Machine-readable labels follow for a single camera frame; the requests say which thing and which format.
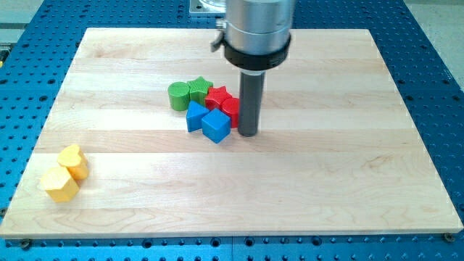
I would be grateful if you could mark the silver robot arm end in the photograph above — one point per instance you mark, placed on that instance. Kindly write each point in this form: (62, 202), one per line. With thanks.
(255, 34)

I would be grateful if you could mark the blue cube block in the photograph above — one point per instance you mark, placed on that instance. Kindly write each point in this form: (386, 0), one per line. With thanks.
(216, 125)

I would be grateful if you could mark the red cylinder block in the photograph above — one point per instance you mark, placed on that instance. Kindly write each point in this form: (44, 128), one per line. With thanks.
(230, 107)

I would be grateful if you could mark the red star block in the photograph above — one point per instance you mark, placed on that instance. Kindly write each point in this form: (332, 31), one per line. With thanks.
(215, 97)

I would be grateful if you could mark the blue triangle block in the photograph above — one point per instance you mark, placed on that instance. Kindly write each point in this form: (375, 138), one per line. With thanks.
(194, 116)

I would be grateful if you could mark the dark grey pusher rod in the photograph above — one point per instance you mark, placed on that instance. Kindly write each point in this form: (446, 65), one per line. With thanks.
(250, 98)

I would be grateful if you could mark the green star block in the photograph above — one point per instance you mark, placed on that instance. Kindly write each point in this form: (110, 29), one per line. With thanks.
(198, 89)

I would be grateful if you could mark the green cylinder block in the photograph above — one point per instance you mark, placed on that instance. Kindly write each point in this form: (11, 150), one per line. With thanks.
(179, 96)

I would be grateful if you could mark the light wooden board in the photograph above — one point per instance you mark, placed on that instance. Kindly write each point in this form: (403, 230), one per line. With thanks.
(337, 151)

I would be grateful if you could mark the silver robot mounting plate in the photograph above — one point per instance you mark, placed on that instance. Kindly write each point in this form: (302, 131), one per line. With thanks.
(206, 8)

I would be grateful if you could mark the yellow heart block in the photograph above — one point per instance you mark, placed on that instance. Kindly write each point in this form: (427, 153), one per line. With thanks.
(73, 158)

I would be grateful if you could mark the yellow hexagon block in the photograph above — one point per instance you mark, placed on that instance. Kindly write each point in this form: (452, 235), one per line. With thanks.
(58, 183)

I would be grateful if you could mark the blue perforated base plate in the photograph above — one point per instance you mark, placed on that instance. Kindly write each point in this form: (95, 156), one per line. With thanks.
(36, 67)

